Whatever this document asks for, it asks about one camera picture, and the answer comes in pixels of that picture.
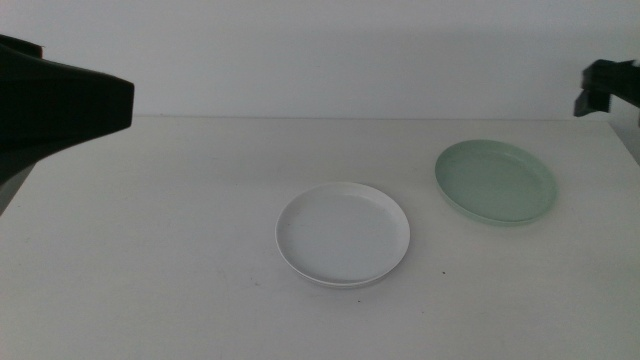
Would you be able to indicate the pale green shallow bowl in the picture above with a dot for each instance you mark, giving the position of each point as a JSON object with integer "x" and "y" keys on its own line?
{"x": 495, "y": 182}

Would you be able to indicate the white shallow bowl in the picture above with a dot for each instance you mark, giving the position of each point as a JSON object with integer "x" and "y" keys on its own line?
{"x": 342, "y": 235}

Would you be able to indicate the grey shallow bowl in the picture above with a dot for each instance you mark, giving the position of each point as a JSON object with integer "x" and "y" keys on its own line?
{"x": 345, "y": 286}

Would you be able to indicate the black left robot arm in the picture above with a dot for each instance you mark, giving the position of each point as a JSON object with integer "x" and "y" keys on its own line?
{"x": 55, "y": 105}

